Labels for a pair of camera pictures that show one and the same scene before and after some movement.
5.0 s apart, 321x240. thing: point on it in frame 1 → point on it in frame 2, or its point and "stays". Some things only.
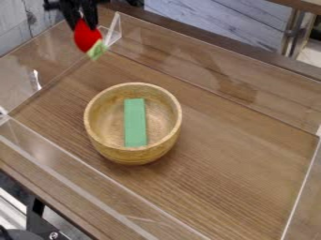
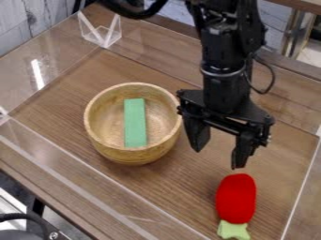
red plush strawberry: [89, 40] → [234, 202]
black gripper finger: [69, 7] → [196, 131]
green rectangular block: [133, 123] stays
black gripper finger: [88, 8] → [247, 142]
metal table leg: [299, 26] stays
